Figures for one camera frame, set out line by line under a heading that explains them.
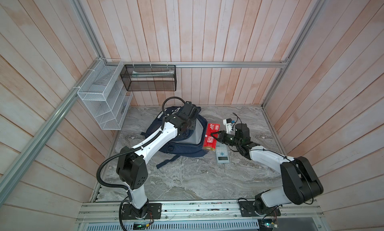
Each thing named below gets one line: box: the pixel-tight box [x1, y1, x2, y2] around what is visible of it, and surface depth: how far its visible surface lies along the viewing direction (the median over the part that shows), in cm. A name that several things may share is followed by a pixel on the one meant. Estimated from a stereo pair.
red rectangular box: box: [203, 123, 221, 151], surface depth 87 cm
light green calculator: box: [215, 141, 230, 164], surface depth 94 cm
